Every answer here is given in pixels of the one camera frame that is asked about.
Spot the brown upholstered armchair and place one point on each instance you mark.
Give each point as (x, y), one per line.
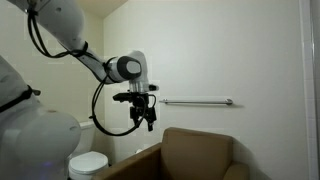
(196, 153)

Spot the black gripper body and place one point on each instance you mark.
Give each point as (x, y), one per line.
(141, 106)

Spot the chrome wall grab bar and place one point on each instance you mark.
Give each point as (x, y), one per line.
(196, 101)

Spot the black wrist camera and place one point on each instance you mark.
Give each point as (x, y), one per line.
(122, 97)

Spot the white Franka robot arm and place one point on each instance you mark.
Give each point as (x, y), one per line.
(50, 13)

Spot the white toilet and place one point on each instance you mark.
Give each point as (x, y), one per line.
(88, 163)

